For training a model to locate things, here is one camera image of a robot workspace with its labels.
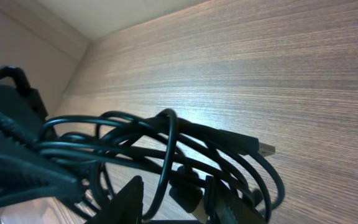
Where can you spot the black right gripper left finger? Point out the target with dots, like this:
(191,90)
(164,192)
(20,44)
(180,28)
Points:
(125,208)

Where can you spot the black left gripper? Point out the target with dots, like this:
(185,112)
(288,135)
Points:
(24,174)

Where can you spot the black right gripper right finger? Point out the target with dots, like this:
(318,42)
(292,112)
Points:
(224,207)

